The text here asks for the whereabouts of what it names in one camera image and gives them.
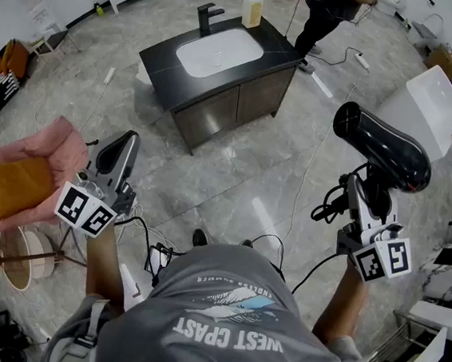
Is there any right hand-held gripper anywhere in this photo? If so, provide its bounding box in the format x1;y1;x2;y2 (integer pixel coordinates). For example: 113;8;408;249
332;173;422;288

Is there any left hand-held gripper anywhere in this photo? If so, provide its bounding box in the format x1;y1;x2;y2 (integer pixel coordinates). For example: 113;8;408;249
52;123;144;243

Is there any black hair dryer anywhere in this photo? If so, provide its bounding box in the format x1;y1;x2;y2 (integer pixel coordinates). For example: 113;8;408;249
309;98;439;234

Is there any black vanity cabinet with sink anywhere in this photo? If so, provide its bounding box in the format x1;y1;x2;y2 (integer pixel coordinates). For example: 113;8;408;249
128;6;310;167

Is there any person's left forearm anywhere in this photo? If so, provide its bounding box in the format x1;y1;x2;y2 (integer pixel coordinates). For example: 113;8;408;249
78;221;133;315

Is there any person's right forearm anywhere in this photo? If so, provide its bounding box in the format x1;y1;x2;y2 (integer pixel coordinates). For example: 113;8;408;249
311;252;374;344

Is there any pink armchair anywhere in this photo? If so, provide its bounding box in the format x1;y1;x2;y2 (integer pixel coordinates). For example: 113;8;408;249
0;109;93;242

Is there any egg-shaped floor mat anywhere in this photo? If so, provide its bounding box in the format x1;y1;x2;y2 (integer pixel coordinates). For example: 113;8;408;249
133;61;156;86

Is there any flat black tablet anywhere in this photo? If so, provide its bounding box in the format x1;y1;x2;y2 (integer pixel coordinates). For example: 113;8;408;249
432;244;452;269

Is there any orange seat cushion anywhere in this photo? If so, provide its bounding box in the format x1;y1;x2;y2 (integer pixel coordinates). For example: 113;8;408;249
0;152;60;228

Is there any black waist device box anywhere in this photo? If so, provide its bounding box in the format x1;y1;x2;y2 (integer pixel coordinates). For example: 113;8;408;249
142;241;175;288

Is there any person's left black shoe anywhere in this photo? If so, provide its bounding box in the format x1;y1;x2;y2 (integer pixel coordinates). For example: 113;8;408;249
190;227;210;249

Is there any white rectangular tub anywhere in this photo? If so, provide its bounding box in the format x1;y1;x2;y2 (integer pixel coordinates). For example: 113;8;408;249
372;58;452;164

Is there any small black-seat chair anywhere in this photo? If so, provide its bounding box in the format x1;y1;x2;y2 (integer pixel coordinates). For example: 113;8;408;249
29;23;83;66

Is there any orange fabric bag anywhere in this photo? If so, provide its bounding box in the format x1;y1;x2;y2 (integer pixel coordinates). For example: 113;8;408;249
0;37;33;94

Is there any round beige stool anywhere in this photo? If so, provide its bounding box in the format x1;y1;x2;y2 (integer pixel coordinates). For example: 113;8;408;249
0;223;64;296

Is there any black faucet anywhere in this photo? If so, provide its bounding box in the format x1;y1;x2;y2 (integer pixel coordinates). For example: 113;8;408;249
194;1;226;40

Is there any brown cardboard box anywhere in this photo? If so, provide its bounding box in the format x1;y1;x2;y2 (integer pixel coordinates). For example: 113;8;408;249
422;42;452;83

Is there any white standing sign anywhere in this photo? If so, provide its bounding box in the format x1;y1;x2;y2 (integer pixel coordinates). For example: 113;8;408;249
15;0;62;35

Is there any clear pump soap bottle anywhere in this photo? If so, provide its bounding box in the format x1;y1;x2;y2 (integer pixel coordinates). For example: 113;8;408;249
240;0;264;30

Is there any person's grey printed t-shirt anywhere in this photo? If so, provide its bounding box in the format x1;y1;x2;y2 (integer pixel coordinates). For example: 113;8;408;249
44;226;399;362

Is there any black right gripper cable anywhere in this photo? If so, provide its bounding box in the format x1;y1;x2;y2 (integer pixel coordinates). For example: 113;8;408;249
291;247;350;300

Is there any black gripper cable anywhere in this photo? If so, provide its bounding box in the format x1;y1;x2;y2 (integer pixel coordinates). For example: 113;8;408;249
111;213;155;265
291;247;350;300

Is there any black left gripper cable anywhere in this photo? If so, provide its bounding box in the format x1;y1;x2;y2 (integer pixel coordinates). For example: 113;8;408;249
111;213;155;265

